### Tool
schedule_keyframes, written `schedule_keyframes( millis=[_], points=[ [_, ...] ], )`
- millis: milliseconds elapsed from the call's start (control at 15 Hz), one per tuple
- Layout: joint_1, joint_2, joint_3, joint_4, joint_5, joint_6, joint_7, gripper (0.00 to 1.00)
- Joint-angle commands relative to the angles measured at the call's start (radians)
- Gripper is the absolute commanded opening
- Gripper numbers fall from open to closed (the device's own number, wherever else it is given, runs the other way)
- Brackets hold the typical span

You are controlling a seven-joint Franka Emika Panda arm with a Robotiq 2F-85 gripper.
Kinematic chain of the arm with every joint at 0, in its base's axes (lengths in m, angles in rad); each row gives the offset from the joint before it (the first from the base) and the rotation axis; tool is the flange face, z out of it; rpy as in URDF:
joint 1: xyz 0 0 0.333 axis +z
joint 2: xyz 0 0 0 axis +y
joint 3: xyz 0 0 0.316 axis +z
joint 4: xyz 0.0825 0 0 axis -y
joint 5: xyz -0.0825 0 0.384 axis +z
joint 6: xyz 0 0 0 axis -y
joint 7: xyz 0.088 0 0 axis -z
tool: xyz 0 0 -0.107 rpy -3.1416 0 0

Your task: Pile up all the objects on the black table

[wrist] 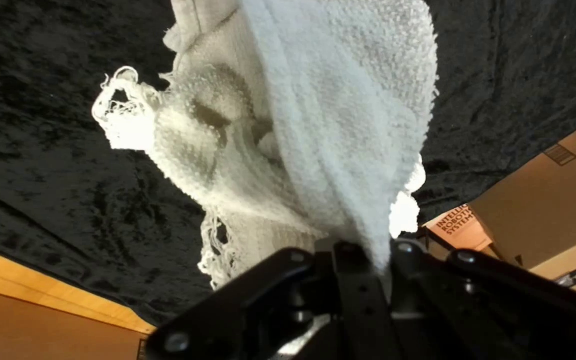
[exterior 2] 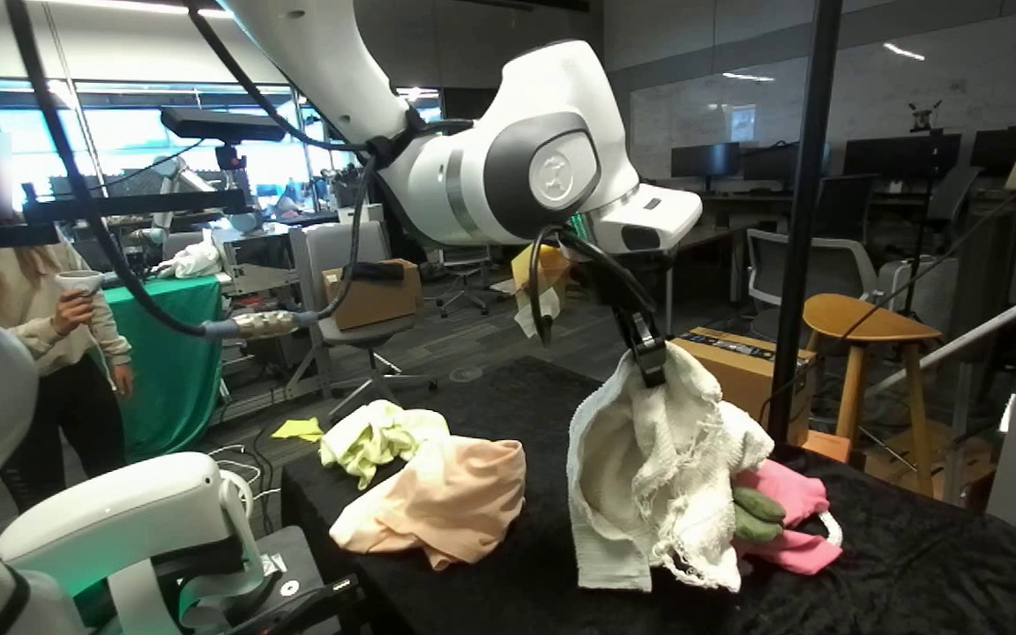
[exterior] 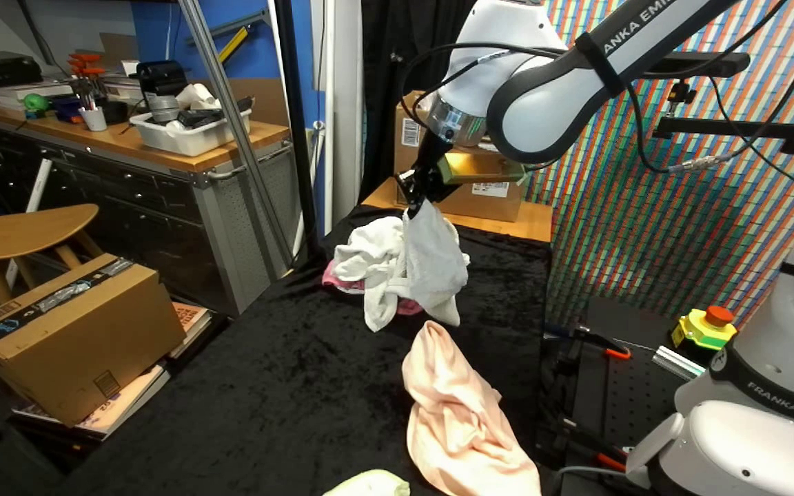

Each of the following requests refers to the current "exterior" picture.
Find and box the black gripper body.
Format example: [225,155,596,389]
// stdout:
[401,136,455,210]

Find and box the white terry towel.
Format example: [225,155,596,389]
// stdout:
[330,211,418,337]
[398,198,470,331]

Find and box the pink cloth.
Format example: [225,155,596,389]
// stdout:
[318,260,426,319]

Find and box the cardboard box with shipping label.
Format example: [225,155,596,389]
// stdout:
[390,89,529,222]

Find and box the wooden board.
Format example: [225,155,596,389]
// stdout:
[358,176,556,247]

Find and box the black metal pole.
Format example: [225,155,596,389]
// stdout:
[263,0,321,272]

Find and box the black curtain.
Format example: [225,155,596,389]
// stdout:
[358,0,477,214]

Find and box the silver metal pole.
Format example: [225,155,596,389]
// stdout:
[177,0,299,272]

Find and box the peach cloth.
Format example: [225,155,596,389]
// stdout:
[398,319,543,496]

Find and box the black velvet tablecloth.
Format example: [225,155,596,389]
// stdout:
[57,203,556,496]

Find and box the yellow black level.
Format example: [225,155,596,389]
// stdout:
[215,23,259,68]

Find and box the white plastic bin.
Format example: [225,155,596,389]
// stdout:
[127,108,256,160]

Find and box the wooden top workbench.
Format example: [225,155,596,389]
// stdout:
[0,89,302,319]

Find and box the black appliance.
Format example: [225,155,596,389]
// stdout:
[135,61,190,125]

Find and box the light green cloth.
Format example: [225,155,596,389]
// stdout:
[321,466,414,496]

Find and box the silver metal cylinder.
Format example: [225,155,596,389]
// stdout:
[649,341,711,384]

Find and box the yellow red emergency stop button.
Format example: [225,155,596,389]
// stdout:
[669,304,742,355]

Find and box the white cup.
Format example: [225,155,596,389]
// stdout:
[80,101,109,136]

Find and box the orange object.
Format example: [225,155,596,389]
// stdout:
[65,49,106,82]

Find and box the cardboard box with black tape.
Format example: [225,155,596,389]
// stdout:
[0,253,188,426]

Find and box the green object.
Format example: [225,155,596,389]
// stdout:
[18,92,51,120]

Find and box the wooden stool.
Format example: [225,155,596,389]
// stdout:
[0,200,103,308]

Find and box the orange handled clamp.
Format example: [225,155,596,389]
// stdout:
[571,323,636,363]
[556,417,631,477]

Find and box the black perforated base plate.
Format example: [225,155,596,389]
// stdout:
[568,301,693,486]

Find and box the black stereo camera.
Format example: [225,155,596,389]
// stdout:
[640,49,753,81]

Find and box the thin black camera cable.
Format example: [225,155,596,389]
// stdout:
[706,75,794,196]

